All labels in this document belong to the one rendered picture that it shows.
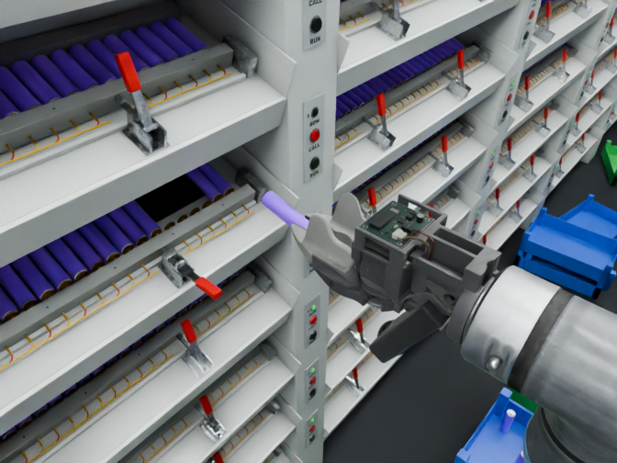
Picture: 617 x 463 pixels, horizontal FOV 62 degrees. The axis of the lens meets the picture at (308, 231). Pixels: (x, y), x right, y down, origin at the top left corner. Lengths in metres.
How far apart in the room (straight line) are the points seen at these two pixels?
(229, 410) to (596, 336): 0.69
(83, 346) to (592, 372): 0.49
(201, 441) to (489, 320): 0.64
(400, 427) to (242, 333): 0.83
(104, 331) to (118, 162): 0.20
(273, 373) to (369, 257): 0.57
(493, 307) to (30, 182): 0.41
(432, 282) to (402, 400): 1.16
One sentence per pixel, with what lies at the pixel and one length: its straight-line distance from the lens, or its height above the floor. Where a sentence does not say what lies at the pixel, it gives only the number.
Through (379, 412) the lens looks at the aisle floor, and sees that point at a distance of 1.57.
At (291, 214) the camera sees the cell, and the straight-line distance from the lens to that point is 0.55.
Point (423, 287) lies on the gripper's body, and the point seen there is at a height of 1.01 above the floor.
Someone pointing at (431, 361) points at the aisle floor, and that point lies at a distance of 1.70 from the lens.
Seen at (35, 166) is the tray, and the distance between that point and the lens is 0.53.
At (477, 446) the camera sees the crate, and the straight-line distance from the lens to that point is 1.20.
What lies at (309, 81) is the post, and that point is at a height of 1.08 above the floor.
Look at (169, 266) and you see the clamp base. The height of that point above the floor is 0.91.
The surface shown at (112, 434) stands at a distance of 0.77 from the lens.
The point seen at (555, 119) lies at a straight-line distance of 1.98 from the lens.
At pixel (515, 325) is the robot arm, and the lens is 0.42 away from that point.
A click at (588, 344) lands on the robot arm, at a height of 1.05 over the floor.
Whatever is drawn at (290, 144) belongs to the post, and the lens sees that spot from 0.67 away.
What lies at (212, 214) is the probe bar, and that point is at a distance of 0.68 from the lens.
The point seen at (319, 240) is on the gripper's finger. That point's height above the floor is 1.01.
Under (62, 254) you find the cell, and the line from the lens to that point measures 0.66.
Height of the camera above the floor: 1.34
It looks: 40 degrees down
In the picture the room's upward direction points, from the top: straight up
